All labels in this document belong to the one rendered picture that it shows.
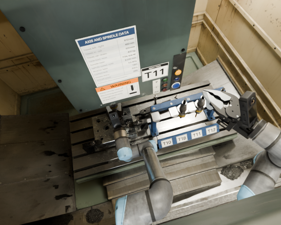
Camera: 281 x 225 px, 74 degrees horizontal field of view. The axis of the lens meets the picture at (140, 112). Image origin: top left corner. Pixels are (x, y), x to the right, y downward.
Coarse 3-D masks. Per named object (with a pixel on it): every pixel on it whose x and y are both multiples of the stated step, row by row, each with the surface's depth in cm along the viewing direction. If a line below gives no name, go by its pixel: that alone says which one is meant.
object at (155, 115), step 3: (156, 111) 110; (150, 114) 109; (153, 114) 109; (156, 114) 109; (159, 114) 109; (153, 117) 108; (156, 117) 108; (159, 117) 108; (153, 120) 107; (156, 120) 107; (159, 120) 107
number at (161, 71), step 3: (156, 69) 65; (159, 69) 65; (162, 69) 66; (165, 69) 66; (153, 72) 66; (156, 72) 66; (159, 72) 67; (162, 72) 67; (165, 72) 68; (153, 75) 67; (156, 75) 68; (159, 75) 68
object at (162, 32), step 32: (0, 0) 36; (32, 0) 38; (64, 0) 39; (96, 0) 41; (128, 0) 43; (160, 0) 45; (192, 0) 47; (32, 32) 43; (64, 32) 45; (96, 32) 47; (160, 32) 52; (64, 64) 53; (96, 96) 69
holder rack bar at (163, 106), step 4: (216, 88) 113; (220, 88) 113; (200, 92) 113; (188, 96) 112; (192, 96) 112; (196, 96) 111; (200, 96) 111; (172, 100) 111; (176, 100) 111; (180, 100) 111; (188, 100) 110; (192, 100) 111; (156, 104) 111; (160, 104) 111; (164, 104) 110; (168, 104) 110; (172, 104) 110; (176, 104) 110; (152, 108) 110; (156, 108) 109; (160, 108) 109; (164, 108) 110
